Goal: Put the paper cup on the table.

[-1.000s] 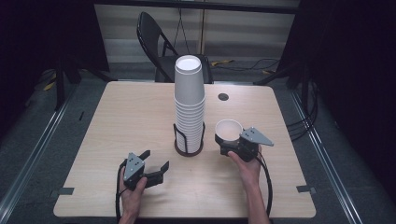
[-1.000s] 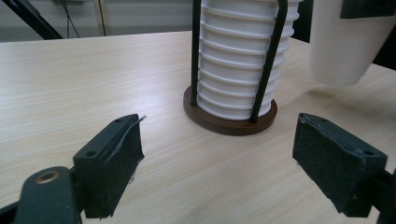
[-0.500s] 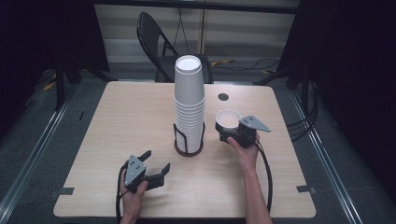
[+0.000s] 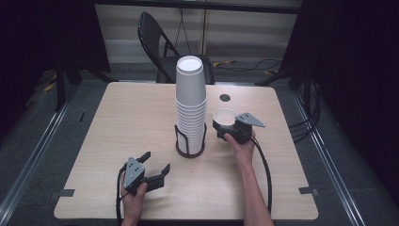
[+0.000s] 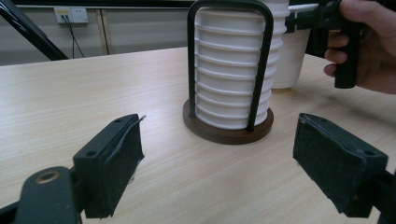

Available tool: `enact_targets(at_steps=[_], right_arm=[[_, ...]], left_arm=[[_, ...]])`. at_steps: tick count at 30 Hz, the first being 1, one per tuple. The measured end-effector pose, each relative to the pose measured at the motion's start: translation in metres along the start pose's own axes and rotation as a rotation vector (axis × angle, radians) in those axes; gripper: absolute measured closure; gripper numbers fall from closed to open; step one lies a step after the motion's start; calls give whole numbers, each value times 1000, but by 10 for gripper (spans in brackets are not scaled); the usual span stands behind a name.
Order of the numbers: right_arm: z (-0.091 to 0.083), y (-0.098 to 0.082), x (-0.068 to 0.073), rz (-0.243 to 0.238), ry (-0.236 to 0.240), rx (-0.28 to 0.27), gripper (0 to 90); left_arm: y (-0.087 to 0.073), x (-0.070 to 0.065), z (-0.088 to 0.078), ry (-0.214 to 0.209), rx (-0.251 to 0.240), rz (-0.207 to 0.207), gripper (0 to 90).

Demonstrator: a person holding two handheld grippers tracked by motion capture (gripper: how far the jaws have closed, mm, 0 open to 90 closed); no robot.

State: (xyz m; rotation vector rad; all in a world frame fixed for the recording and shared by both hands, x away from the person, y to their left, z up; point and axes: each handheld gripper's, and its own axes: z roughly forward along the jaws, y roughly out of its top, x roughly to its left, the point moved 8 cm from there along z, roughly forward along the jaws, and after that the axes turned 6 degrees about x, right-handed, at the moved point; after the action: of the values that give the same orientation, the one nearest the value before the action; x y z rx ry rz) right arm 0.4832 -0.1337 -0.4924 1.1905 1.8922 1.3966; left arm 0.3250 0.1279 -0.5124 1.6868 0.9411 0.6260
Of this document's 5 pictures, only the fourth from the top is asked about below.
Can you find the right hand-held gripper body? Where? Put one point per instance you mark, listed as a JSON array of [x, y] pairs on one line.
[[243, 128]]

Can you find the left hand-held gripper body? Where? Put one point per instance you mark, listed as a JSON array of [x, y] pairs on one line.
[[134, 173]]

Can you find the single white paper cup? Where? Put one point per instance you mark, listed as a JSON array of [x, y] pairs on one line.
[[225, 116]]

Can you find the stack of white paper cups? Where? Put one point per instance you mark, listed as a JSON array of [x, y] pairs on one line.
[[190, 97]]

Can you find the person's right hand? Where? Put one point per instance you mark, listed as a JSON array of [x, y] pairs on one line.
[[243, 150]]

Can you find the person's left hand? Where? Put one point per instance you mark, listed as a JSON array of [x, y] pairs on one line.
[[134, 202]]

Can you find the dark round table grommet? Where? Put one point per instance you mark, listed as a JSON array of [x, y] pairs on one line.
[[225, 97]]

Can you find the black metal stand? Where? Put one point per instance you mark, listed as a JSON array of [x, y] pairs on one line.
[[61, 84], [282, 75]]

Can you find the grey tape strip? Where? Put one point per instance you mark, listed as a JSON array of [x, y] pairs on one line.
[[306, 190], [66, 192]]

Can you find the black folding chair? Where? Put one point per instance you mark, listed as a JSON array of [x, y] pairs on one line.
[[156, 47]]

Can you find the yellow tape piece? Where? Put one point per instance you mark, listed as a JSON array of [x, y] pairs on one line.
[[49, 87]]

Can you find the metal floor rail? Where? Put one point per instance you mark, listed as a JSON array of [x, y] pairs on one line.
[[326, 157], [34, 153]]

